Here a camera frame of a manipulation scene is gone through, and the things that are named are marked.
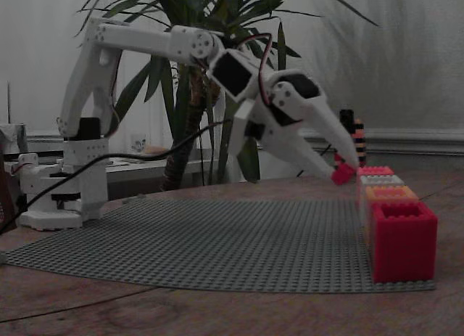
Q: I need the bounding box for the low white bench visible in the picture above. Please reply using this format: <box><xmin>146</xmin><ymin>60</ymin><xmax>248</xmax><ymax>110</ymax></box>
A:
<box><xmin>25</xmin><ymin>132</ymin><xmax>222</xmax><ymax>187</ymax></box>

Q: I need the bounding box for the grey studded baseplate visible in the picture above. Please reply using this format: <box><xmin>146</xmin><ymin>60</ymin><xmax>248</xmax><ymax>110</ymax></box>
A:
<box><xmin>3</xmin><ymin>197</ymin><xmax>436</xmax><ymax>294</ymax></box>

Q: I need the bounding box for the large pink brick block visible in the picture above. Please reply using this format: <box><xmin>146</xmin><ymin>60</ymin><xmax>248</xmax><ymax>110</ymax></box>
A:
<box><xmin>357</xmin><ymin>165</ymin><xmax>395</xmax><ymax>176</ymax></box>

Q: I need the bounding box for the black orange striped tower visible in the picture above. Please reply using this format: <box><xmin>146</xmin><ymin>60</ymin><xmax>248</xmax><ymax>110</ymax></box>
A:
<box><xmin>348</xmin><ymin>118</ymin><xmax>365</xmax><ymax>167</ymax></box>

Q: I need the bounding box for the large yucca plant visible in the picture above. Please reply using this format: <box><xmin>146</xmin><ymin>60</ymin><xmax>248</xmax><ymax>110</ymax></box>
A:
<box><xmin>75</xmin><ymin>0</ymin><xmax>378</xmax><ymax>192</ymax></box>

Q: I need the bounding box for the red brick block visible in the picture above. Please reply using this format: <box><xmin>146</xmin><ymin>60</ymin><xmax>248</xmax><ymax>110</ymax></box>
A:
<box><xmin>372</xmin><ymin>201</ymin><xmax>439</xmax><ymax>283</ymax></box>

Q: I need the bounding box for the printed glass mug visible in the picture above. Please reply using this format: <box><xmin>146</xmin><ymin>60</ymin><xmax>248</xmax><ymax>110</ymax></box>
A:
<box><xmin>130</xmin><ymin>132</ymin><xmax>148</xmax><ymax>154</ymax></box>

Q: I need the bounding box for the small red brick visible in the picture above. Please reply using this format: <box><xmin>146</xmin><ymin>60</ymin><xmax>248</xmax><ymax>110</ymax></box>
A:
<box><xmin>331</xmin><ymin>161</ymin><xmax>357</xmax><ymax>187</ymax></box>

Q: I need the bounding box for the gripper servo cable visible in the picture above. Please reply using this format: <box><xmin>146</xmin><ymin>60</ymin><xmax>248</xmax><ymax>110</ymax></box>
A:
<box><xmin>249</xmin><ymin>33</ymin><xmax>273</xmax><ymax>105</ymax></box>

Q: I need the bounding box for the orange brick block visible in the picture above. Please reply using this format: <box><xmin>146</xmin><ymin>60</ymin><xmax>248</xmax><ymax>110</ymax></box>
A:
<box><xmin>365</xmin><ymin>186</ymin><xmax>421</xmax><ymax>245</ymax></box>

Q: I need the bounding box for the grey brick block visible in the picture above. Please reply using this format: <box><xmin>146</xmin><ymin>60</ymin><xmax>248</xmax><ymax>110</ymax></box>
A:
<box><xmin>357</xmin><ymin>174</ymin><xmax>405</xmax><ymax>210</ymax></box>

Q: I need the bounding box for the long black cable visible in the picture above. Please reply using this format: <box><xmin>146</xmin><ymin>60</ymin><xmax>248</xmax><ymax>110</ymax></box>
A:
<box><xmin>0</xmin><ymin>120</ymin><xmax>233</xmax><ymax>239</ymax></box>

